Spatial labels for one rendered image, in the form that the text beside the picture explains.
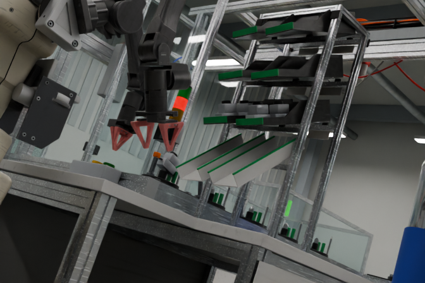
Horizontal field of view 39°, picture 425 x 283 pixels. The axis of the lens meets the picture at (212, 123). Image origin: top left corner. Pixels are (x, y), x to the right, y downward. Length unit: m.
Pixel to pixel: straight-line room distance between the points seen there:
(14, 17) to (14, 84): 0.16
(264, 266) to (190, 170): 0.61
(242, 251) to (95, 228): 0.35
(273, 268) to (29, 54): 0.77
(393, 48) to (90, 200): 2.04
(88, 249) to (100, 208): 0.09
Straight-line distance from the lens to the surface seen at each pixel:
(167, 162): 2.10
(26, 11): 1.43
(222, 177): 1.81
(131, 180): 1.94
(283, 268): 1.48
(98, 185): 1.36
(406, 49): 3.04
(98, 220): 1.38
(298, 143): 1.80
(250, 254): 1.41
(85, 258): 1.38
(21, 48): 1.49
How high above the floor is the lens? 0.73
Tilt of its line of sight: 14 degrees up
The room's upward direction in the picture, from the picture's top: 19 degrees clockwise
